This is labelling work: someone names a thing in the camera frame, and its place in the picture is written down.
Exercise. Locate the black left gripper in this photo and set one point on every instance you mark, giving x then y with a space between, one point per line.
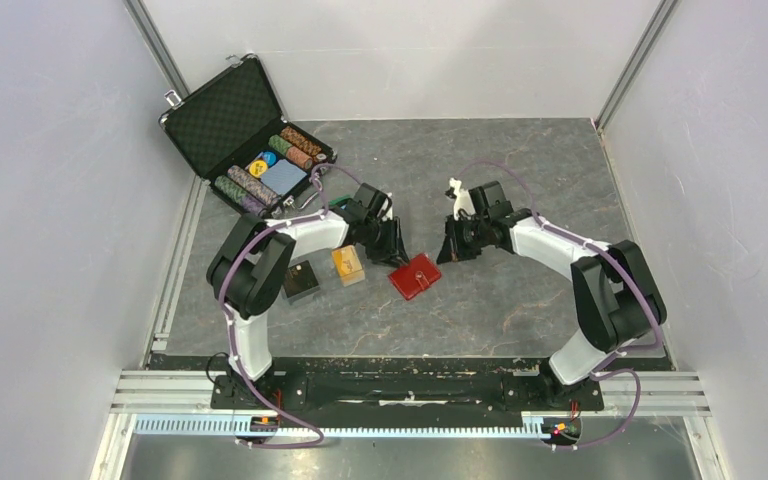
393 253

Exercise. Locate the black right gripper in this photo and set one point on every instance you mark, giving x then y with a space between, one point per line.
448 253

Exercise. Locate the red leather card holder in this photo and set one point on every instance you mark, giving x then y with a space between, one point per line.
416 277

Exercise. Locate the clear plastic card box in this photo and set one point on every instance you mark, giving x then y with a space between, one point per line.
325 271

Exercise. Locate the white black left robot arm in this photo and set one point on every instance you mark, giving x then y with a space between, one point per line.
248 272

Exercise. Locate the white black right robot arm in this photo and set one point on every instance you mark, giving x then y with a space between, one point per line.
616 299

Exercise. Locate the orange card stack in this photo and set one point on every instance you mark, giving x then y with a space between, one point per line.
348 265

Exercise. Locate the black card stack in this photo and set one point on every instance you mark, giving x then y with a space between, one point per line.
300 282

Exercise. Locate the blue playing card deck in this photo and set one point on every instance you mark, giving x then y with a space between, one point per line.
282 177

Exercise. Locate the stacked toy building blocks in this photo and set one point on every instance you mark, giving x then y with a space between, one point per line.
340 201

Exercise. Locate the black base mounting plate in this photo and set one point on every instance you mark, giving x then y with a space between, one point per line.
399 392

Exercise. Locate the red poker chip row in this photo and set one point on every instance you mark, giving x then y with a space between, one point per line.
299 158

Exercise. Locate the brown poker chip row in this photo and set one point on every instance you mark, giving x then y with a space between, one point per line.
297 139

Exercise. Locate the blue dealer chip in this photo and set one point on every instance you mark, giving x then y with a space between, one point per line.
268 157

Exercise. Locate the yellow dealer chip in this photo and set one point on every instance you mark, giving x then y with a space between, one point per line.
257 168

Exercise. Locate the purple grey poker chip row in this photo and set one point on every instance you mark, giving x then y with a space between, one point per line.
253 186

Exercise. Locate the green purple poker chip row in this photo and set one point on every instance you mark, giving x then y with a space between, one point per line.
239 196

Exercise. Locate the black aluminium poker chip case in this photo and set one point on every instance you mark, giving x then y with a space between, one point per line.
228 121

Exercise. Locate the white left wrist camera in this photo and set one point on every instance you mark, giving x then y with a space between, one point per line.
386 212

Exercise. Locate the aluminium slotted rail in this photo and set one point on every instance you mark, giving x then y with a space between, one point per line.
530 427

